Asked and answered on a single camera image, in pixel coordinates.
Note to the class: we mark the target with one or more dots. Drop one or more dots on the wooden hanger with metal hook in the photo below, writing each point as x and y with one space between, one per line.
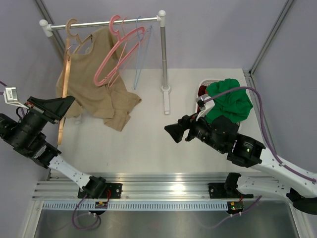
65 80

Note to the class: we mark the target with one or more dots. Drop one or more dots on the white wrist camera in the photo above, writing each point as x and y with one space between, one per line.
205 104
11 97

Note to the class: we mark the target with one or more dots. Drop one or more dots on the thin pink plastic hanger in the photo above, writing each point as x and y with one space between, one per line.
125 56

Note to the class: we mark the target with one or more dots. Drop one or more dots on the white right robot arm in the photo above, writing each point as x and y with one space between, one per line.
222 135

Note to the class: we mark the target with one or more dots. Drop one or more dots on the dark red garment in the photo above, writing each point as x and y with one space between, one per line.
202 90

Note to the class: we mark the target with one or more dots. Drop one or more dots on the green t shirt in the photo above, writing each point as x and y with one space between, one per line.
246 104

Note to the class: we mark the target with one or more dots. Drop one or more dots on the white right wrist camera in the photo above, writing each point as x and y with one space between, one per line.
205 104

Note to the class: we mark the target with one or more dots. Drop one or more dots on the blue wire hanger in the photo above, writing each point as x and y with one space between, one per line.
141 54

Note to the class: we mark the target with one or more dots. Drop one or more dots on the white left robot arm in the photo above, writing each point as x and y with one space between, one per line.
27 139

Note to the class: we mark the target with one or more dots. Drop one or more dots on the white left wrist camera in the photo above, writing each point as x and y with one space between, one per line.
11 97

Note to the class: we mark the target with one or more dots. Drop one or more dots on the beige plastic hanger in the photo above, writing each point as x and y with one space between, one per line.
80 43

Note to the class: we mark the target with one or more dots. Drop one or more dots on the white laundry basket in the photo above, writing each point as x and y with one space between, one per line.
228 105

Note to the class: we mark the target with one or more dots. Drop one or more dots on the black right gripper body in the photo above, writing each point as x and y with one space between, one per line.
199 129

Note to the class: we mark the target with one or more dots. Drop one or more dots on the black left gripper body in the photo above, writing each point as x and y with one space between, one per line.
35 120

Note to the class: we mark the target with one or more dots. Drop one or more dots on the thick pink plastic hanger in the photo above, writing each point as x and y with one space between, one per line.
98 81

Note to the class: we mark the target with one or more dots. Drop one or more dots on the white metal clothes rack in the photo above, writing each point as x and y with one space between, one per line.
161 18

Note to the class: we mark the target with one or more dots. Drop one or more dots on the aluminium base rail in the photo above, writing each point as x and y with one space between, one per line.
138 194

